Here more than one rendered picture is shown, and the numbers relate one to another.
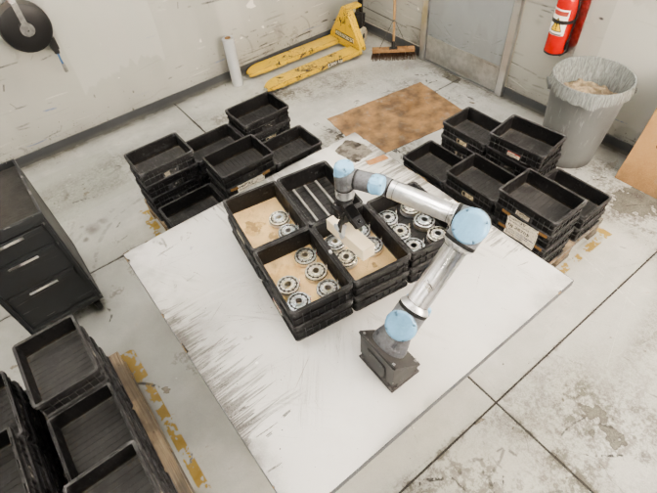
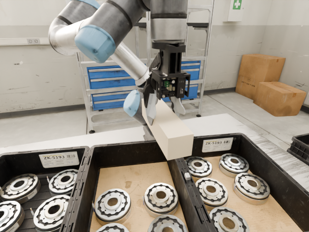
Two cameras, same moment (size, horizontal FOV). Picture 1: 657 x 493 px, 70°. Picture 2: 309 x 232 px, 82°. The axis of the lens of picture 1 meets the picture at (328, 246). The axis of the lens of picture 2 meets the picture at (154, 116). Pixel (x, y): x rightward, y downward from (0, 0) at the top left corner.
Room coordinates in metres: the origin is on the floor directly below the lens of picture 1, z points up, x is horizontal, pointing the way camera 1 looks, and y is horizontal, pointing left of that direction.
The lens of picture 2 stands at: (1.75, 0.01, 1.32)
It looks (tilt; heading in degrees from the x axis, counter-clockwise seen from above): 27 degrees down; 197
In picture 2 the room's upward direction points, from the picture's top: straight up
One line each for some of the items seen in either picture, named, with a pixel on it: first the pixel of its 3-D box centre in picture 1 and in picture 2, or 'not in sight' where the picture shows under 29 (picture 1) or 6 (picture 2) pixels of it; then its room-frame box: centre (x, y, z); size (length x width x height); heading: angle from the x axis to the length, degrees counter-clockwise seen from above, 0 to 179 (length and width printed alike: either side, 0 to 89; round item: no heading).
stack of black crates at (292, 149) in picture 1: (291, 162); not in sight; (2.82, 0.22, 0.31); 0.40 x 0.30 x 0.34; 124
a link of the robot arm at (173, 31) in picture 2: (343, 192); (169, 31); (1.34, -0.08, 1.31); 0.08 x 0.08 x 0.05
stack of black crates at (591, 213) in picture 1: (565, 204); not in sight; (2.17, -1.60, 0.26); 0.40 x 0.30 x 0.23; 34
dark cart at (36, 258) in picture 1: (28, 255); not in sight; (1.98, 1.83, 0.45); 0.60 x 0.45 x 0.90; 34
